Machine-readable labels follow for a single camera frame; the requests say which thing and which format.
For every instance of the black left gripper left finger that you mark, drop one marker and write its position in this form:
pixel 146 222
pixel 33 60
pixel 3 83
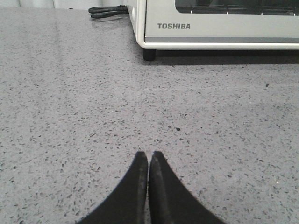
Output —
pixel 125 205

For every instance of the white Toshiba toaster oven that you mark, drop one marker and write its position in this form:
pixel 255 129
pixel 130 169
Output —
pixel 137 13

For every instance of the grey curtain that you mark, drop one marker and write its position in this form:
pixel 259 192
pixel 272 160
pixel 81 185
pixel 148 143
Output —
pixel 61 4

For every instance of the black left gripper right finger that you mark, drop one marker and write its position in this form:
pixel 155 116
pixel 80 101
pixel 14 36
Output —
pixel 169 200

